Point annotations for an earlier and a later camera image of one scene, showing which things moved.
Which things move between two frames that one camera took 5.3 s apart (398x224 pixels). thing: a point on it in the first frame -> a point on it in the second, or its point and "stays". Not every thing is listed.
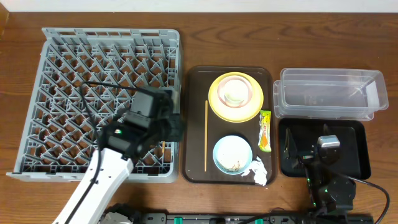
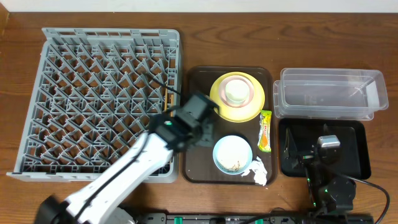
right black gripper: [290, 150] stays
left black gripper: [176, 133] -> [209, 142]
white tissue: [259, 172] stays
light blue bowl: [232, 155] stays
